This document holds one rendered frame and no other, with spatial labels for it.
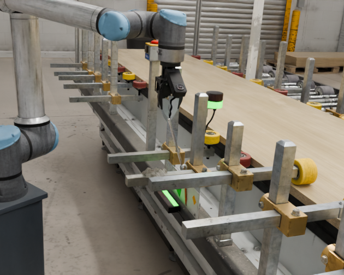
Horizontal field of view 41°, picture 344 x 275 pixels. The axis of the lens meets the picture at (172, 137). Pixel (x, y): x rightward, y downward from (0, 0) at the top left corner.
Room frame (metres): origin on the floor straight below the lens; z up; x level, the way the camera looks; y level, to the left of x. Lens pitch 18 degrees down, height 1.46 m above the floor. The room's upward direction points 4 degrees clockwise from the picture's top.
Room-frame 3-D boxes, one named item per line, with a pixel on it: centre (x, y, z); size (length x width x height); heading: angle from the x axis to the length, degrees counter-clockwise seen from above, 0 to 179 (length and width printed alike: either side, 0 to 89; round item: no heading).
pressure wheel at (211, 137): (1.74, -0.15, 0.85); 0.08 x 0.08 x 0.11
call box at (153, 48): (1.97, 0.10, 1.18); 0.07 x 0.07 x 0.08; 21
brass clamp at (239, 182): (1.24, -0.19, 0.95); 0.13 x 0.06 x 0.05; 21
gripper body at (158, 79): (1.57, 0.02, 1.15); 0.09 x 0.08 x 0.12; 21
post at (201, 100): (1.49, -0.09, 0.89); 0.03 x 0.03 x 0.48; 21
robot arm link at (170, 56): (1.56, 0.02, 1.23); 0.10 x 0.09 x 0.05; 111
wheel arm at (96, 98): (2.60, 0.40, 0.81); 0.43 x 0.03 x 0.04; 111
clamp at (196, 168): (1.47, -0.10, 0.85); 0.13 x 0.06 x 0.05; 21
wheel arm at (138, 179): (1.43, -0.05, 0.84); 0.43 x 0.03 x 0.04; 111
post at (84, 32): (3.59, 0.73, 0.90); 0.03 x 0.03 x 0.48; 21
